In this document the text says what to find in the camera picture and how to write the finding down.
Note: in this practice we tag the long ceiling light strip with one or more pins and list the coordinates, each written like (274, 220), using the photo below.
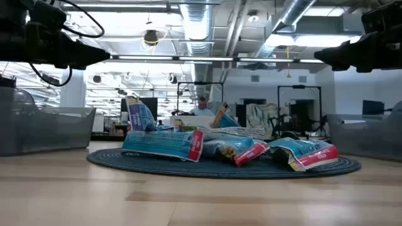
(204, 58)

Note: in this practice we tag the blue purple-ended granola bar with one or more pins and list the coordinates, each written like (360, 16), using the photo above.
(139, 116)
(165, 127)

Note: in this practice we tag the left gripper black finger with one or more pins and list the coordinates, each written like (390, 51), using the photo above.
(88, 57)

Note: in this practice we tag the silver ventilation duct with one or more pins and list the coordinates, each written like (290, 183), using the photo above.
(292, 15)
(196, 25)

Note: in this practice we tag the white plastic bin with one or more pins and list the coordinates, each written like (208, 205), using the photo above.
(191, 120)

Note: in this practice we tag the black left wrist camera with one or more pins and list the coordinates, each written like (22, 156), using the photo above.
(47, 15)

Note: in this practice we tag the black computer monitor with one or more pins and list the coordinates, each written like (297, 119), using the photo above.
(151, 105)
(373, 107)

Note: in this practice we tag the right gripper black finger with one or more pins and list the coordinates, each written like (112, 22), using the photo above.
(339, 55)

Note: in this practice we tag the green orange-ended granola bar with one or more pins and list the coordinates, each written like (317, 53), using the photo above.
(188, 128)

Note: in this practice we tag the grey covered object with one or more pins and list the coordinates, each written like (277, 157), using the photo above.
(260, 116)

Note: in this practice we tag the black round ceiling fixture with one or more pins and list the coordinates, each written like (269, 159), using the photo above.
(150, 37)

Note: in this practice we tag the round dark blue woven mat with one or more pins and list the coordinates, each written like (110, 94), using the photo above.
(220, 172)

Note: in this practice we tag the grey translucent plastic bin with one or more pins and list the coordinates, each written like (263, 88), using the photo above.
(47, 132)
(364, 138)

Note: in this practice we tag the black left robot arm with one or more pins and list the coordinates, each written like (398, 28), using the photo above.
(9, 37)

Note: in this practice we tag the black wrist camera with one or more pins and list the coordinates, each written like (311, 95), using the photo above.
(47, 15)
(381, 17)

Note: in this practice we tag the blue orange-ended granola bar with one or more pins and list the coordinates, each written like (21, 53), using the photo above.
(224, 118)

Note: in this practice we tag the person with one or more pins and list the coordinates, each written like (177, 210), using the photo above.
(202, 109)

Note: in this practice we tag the white column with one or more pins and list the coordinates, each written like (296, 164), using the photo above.
(73, 91)

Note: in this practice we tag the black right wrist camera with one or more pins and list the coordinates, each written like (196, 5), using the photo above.
(381, 17)

